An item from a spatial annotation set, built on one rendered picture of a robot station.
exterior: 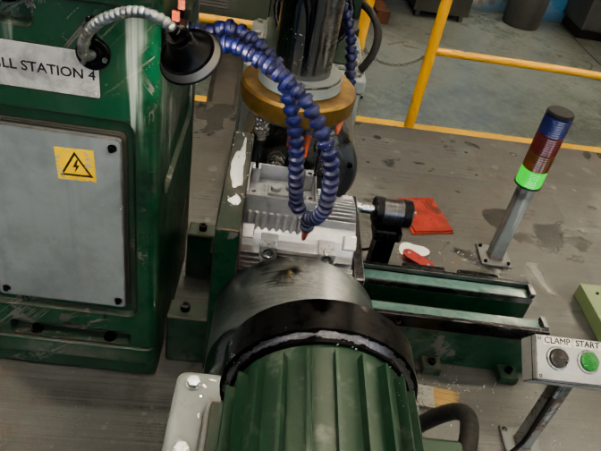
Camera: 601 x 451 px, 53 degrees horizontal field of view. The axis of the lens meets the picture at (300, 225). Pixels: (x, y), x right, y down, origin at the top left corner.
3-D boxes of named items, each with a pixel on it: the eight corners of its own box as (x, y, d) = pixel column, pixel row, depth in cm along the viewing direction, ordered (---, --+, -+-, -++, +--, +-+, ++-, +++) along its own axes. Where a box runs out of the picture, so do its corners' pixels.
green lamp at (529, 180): (519, 189, 139) (526, 172, 136) (512, 174, 144) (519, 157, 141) (544, 192, 140) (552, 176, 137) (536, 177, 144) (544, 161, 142)
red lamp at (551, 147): (534, 155, 134) (542, 138, 131) (526, 141, 138) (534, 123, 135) (560, 159, 134) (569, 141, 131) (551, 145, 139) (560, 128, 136)
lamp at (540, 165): (526, 172, 136) (534, 155, 134) (519, 157, 141) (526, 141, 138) (552, 176, 137) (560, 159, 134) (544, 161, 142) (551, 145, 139)
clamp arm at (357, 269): (342, 205, 128) (347, 290, 108) (344, 193, 127) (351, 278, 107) (358, 208, 129) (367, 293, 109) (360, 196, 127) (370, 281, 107)
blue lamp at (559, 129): (542, 138, 131) (551, 119, 128) (534, 123, 135) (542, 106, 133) (569, 141, 131) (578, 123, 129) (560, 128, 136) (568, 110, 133)
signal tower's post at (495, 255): (481, 265, 152) (549, 117, 127) (474, 244, 159) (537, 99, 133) (512, 268, 153) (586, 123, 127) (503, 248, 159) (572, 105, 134)
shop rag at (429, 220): (453, 234, 161) (454, 231, 160) (411, 234, 158) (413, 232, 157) (432, 199, 172) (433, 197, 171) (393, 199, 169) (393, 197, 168)
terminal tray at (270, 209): (241, 228, 106) (246, 194, 101) (247, 192, 114) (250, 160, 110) (309, 236, 107) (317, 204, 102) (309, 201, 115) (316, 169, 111)
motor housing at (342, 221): (232, 306, 112) (241, 226, 100) (241, 240, 127) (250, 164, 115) (338, 319, 114) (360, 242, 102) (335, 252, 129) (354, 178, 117)
